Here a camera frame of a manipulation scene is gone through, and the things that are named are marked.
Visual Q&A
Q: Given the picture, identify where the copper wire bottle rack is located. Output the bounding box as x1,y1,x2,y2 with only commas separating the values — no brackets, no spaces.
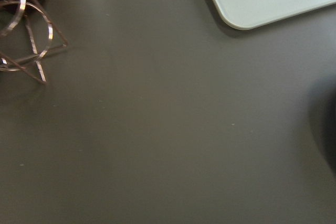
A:
1,0,68,83

